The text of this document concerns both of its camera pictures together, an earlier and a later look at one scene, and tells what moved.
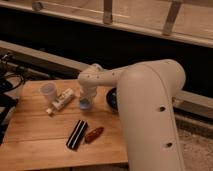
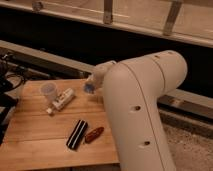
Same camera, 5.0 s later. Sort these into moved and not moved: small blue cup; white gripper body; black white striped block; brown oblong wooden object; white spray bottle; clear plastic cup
Moved: white gripper body; small blue cup
Not moved: black white striped block; white spray bottle; brown oblong wooden object; clear plastic cup
